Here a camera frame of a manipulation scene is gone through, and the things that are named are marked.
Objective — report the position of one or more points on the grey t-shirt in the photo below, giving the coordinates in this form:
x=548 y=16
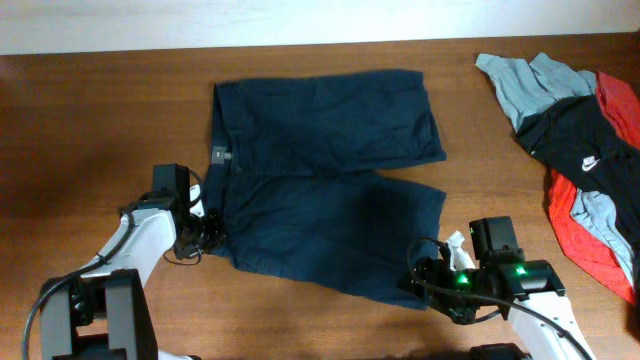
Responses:
x=524 y=88

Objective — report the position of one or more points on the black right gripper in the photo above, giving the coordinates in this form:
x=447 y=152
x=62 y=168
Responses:
x=458 y=312

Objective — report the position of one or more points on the navy blue shorts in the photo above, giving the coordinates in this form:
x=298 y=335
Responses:
x=297 y=179

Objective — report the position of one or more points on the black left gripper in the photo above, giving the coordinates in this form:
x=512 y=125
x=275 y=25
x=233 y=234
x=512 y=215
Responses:
x=218 y=234

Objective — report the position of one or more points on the red mesh garment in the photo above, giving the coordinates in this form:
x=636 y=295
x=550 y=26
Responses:
x=572 y=212

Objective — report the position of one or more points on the black nike garment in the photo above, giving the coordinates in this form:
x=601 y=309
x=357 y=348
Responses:
x=574 y=138

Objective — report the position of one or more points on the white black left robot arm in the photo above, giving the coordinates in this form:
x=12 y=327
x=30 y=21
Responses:
x=99 y=311

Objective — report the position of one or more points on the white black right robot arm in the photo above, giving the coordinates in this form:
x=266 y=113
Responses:
x=527 y=294

